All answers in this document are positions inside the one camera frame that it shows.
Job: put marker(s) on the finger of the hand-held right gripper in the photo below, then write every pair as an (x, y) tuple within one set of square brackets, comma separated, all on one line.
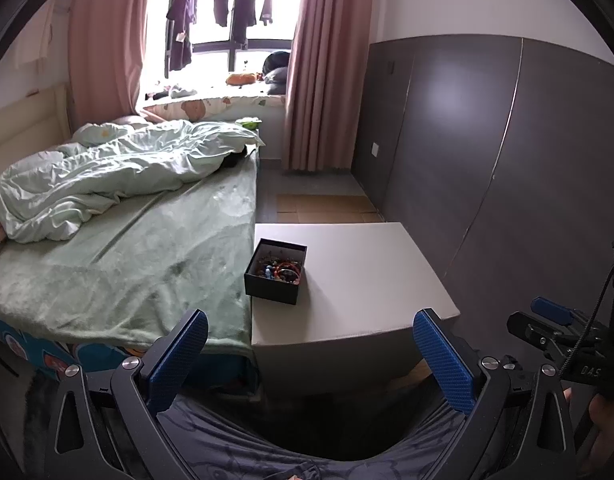
[(529, 330), (554, 310)]

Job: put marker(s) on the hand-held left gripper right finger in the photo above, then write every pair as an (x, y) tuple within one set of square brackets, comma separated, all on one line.
[(442, 355)]

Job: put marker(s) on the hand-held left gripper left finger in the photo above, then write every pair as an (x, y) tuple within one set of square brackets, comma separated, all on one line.
[(179, 355)]

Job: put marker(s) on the black jewelry box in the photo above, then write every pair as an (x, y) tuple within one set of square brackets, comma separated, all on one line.
[(272, 292)]

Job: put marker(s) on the blue cloth charm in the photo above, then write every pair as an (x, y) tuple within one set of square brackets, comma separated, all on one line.
[(269, 273)]

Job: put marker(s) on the person's right hand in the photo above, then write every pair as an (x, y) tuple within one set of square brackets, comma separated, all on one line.
[(604, 425)]

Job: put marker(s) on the bed with green sheet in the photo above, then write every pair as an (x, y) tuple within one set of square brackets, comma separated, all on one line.
[(152, 270)]

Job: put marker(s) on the white table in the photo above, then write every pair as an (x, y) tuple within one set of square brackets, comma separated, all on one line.
[(357, 280)]

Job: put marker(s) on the person's grey patterned pants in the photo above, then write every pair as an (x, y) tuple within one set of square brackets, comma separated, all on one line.
[(307, 460)]

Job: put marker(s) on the flat brown cardboard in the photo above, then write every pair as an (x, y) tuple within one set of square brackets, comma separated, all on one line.
[(327, 207)]

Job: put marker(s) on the pale green quilt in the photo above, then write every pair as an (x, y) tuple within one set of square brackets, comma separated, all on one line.
[(112, 180)]

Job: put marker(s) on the printed bed pillow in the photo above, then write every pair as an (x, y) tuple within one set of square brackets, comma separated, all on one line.
[(99, 132)]

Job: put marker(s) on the green plush toy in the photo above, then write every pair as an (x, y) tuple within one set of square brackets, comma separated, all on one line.
[(249, 122)]

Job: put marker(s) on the printed window seat cushion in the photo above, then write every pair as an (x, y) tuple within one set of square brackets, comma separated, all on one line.
[(212, 105)]

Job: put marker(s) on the beige padded headboard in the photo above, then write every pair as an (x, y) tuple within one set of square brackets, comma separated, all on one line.
[(22, 125)]

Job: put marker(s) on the orange plush item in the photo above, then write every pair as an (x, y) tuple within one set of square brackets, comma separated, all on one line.
[(241, 79)]

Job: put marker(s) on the dark pillow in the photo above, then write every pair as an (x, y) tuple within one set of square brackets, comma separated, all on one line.
[(277, 72)]

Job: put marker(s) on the pink curtain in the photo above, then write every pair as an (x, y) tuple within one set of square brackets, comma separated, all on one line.
[(322, 70), (107, 45)]

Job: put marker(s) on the hanging purple shirt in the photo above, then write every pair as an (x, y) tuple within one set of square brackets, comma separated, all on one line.
[(181, 25)]

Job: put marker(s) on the hanging dark shirt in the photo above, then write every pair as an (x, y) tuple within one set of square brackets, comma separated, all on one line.
[(247, 5)]

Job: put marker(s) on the white wall outlet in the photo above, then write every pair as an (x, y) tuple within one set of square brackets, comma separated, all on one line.
[(374, 150)]

